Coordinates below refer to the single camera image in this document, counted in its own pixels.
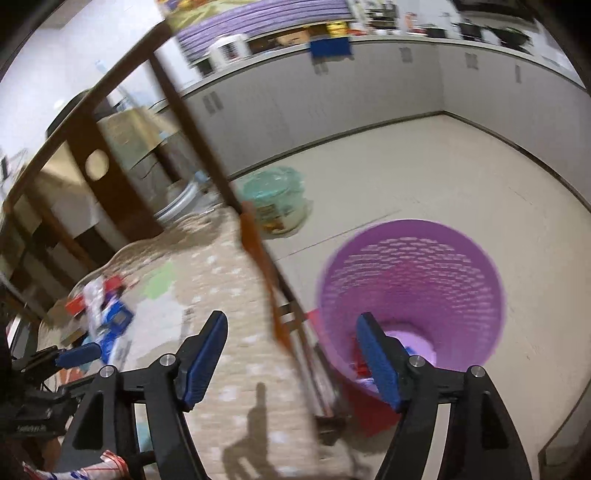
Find cardboard box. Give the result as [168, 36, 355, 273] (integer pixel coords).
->
[98, 108, 185, 185]

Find purple plastic basket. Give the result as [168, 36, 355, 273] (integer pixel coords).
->
[316, 220, 505, 407]

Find black pot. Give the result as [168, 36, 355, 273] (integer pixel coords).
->
[457, 21, 486, 41]

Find red white plastic wrapper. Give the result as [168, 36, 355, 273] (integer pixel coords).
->
[23, 450, 131, 480]

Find dark wooden chair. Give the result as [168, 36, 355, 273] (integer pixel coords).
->
[0, 18, 352, 416]

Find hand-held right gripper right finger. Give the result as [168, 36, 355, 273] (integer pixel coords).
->
[355, 312, 532, 480]

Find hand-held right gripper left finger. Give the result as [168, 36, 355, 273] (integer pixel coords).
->
[54, 311, 229, 480]

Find white blue packet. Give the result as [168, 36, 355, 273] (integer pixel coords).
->
[98, 330, 136, 366]

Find heart-print quilted blanket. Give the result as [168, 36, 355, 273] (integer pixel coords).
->
[34, 203, 324, 480]

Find purple striped cloth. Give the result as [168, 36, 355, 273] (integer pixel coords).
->
[157, 0, 352, 57]

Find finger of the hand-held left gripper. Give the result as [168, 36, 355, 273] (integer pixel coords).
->
[14, 343, 103, 371]

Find black wok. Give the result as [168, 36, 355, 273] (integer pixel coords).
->
[489, 25, 533, 51]

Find white plastic bag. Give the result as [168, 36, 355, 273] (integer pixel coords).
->
[82, 277, 110, 333]

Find green lidded plastic container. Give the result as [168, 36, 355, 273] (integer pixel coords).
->
[241, 166, 313, 239]

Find blue tissue packet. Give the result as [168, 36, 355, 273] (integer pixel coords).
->
[99, 300, 136, 334]

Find steel basin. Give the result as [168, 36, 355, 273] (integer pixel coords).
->
[154, 181, 205, 223]

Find blue cloth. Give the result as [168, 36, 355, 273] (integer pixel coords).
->
[309, 37, 354, 61]

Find white rice cooker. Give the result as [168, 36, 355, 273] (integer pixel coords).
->
[205, 34, 252, 70]

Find white kitchen cabinets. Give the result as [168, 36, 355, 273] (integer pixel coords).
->
[180, 36, 591, 182]

